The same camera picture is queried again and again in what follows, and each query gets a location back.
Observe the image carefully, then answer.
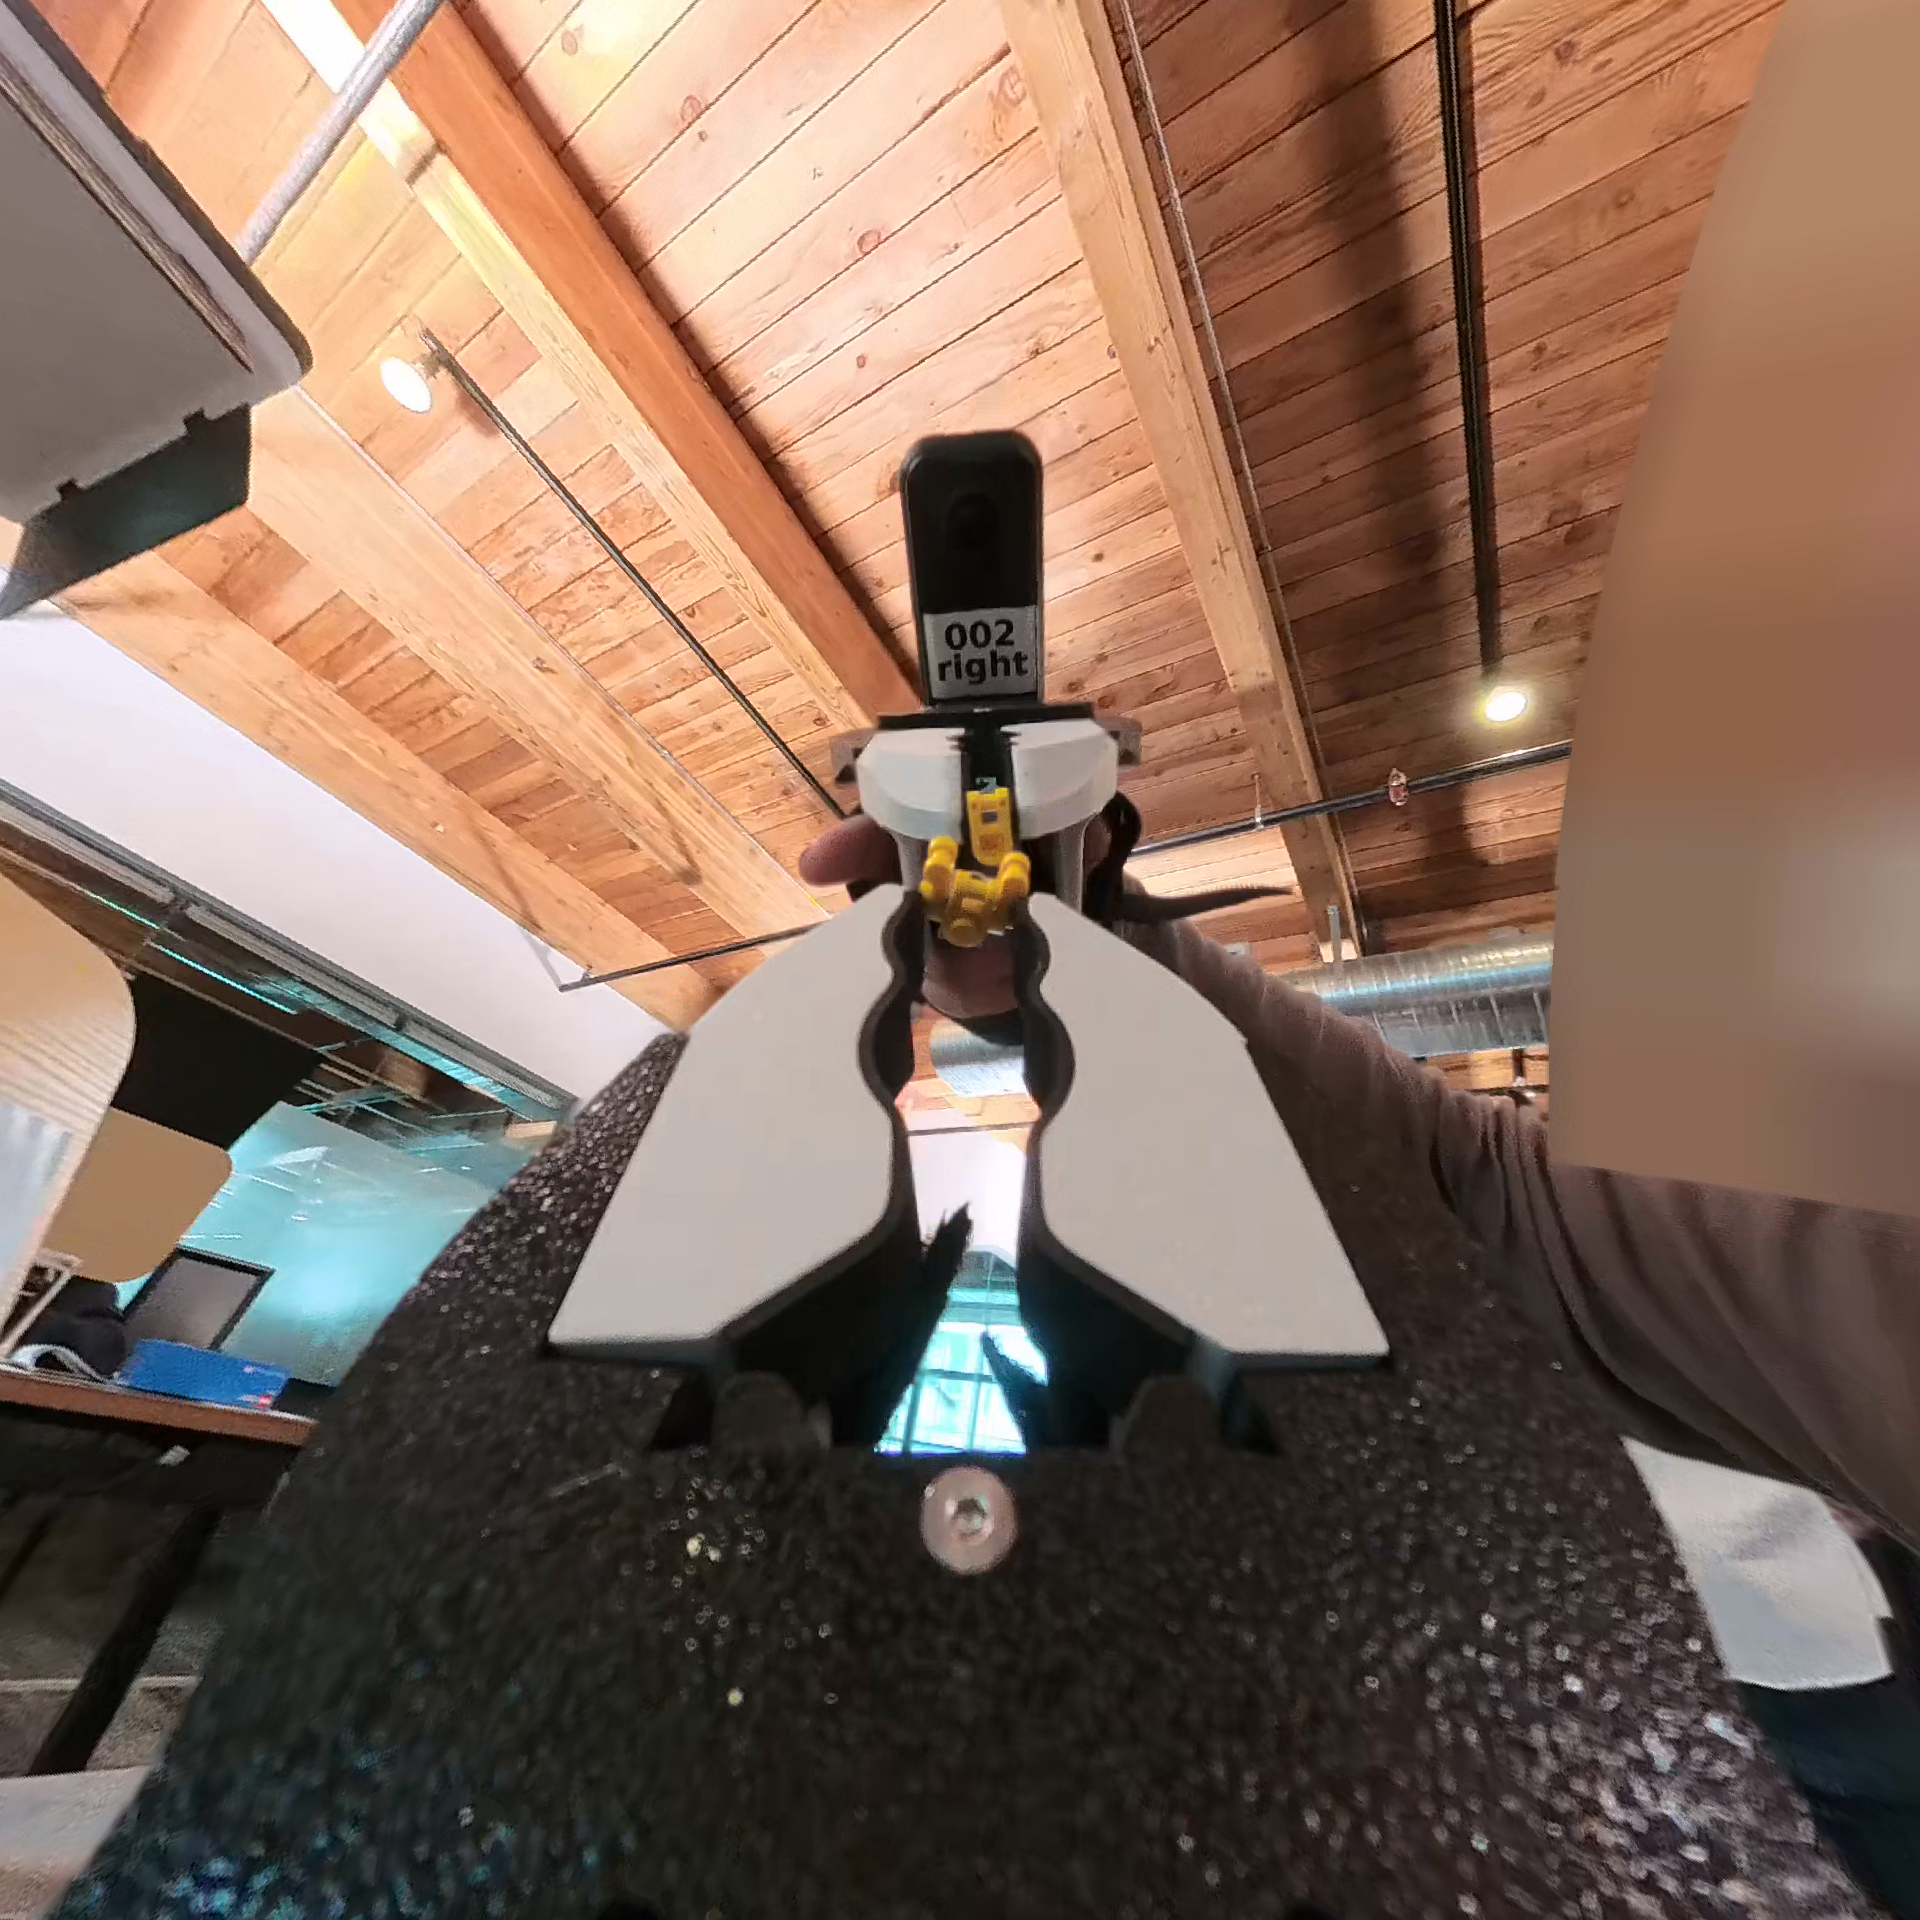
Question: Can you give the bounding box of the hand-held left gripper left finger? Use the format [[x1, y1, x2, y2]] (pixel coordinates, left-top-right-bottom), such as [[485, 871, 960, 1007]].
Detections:
[[547, 886, 933, 1375]]

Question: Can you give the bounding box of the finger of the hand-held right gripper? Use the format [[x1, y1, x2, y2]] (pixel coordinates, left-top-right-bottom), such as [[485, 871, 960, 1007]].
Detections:
[[997, 724, 1120, 839], [857, 722, 971, 839]]

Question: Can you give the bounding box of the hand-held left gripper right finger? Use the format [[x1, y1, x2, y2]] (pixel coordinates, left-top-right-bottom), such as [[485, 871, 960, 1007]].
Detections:
[[1008, 892, 1392, 1412]]

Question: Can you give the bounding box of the yellow toy brick assembly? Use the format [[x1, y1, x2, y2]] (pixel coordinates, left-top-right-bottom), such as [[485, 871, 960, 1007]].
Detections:
[[918, 785, 1038, 952]]

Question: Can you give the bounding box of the person's right forearm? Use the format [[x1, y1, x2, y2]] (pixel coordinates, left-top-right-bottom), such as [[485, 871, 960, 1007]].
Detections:
[[1117, 878, 1920, 1532]]

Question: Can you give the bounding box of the wooden background desk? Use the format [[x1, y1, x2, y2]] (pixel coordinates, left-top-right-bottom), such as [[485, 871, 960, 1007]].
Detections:
[[0, 1363, 320, 1778]]

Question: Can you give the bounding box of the person's right hand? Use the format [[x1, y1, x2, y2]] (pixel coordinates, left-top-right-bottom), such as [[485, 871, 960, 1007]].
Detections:
[[795, 814, 1040, 1057]]

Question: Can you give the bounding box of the black sprinkler pipe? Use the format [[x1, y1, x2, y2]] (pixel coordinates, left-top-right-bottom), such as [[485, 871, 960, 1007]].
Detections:
[[1126, 743, 1576, 859]]

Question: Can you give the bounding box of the thin black ceiling rod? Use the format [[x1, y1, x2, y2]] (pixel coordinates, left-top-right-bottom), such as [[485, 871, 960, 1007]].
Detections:
[[421, 330, 849, 823]]

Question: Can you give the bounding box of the black ceiling conduit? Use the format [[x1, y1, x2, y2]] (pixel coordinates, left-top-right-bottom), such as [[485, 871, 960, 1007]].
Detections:
[[1429, 0, 1506, 673]]

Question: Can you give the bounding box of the black computer monitor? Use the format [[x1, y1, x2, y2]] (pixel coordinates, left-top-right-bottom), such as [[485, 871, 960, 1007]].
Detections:
[[129, 1254, 275, 1355]]

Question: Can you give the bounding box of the blue flat box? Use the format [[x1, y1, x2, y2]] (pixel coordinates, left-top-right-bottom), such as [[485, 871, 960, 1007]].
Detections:
[[118, 1340, 297, 1412]]

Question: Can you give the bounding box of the small wooden stand board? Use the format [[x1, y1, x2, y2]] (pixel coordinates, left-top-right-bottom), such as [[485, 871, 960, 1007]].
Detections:
[[59, 1112, 233, 1290]]

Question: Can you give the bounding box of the grey metal conduit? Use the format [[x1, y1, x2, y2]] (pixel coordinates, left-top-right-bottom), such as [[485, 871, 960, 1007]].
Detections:
[[238, 0, 448, 260]]

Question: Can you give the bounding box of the overhead white and black rig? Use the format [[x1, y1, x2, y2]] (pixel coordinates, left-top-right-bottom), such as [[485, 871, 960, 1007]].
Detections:
[[0, 0, 313, 620]]

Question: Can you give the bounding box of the silver ventilation duct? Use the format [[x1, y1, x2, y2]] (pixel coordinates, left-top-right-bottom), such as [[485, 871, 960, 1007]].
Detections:
[[1283, 928, 1561, 1062]]

